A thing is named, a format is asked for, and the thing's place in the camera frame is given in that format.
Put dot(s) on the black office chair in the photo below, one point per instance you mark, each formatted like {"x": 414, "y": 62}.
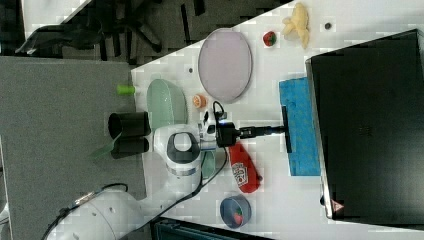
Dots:
{"x": 93, "y": 24}

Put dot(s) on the dark blue metal frame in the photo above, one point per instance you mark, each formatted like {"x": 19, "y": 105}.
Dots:
{"x": 170, "y": 229}

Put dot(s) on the green perforated colander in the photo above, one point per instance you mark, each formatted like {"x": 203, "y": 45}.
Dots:
{"x": 166, "y": 104}

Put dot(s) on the blue small bowl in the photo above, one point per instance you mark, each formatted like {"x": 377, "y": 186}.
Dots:
{"x": 229, "y": 205}

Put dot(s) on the green cylinder object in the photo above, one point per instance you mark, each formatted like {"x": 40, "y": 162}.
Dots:
{"x": 125, "y": 90}

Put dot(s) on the red strawberry toy in bowl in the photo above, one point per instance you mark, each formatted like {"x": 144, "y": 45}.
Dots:
{"x": 238, "y": 217}

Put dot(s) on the red ketchup bottle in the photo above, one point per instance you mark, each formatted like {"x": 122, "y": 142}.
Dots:
{"x": 243, "y": 169}

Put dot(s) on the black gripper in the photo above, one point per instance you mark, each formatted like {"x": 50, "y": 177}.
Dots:
{"x": 227, "y": 134}

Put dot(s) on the lilac round plate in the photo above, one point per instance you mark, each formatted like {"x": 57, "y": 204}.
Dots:
{"x": 225, "y": 64}

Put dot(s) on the small red strawberry toy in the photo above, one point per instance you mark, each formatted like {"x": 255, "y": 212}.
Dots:
{"x": 269, "y": 38}

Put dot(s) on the orange slice toy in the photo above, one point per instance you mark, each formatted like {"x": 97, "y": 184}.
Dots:
{"x": 199, "y": 101}

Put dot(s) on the green slotted spatula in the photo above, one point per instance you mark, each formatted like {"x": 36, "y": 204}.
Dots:
{"x": 105, "y": 149}

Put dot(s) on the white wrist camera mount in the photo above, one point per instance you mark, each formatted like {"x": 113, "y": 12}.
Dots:
{"x": 207, "y": 131}

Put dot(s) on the peeled banana toy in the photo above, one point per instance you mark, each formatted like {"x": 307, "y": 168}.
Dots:
{"x": 297, "y": 24}

